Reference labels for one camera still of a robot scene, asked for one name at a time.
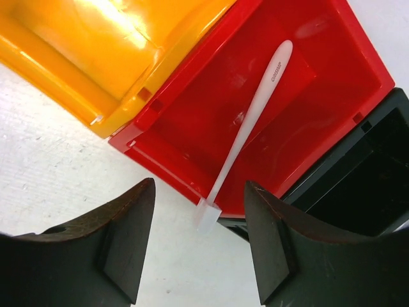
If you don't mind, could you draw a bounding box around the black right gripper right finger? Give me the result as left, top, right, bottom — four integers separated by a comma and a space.
244, 181, 408, 306

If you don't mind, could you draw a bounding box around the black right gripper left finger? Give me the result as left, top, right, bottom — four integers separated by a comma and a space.
1, 178, 156, 306

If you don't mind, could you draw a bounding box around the black plastic bin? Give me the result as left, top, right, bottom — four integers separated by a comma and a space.
217, 88, 408, 239

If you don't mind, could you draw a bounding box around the red plastic bin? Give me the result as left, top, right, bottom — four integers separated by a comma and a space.
109, 1, 395, 218

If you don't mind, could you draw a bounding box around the yellow plastic bin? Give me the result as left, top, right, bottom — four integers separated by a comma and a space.
1, 1, 233, 138

